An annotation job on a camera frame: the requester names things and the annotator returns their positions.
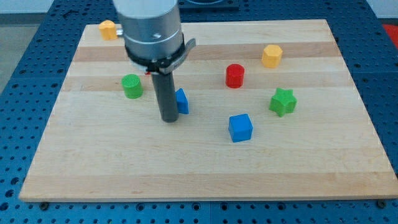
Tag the yellow hexagon block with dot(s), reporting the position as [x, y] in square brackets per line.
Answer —
[271, 56]

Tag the wooden board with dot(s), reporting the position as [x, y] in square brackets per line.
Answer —
[100, 146]

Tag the green star block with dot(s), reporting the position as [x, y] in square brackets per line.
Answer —
[283, 102]

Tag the blue cube block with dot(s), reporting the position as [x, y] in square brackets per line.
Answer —
[240, 128]

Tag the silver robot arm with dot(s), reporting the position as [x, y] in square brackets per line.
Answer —
[152, 29]

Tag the red cylinder block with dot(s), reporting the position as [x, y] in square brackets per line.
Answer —
[234, 75]

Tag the yellow heart block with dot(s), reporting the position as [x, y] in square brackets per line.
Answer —
[108, 30]

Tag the green cylinder block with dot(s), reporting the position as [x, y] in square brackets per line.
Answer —
[132, 87]

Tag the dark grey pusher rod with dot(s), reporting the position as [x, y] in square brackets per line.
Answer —
[166, 98]

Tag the blue wedge block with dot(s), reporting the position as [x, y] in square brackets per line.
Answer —
[182, 101]

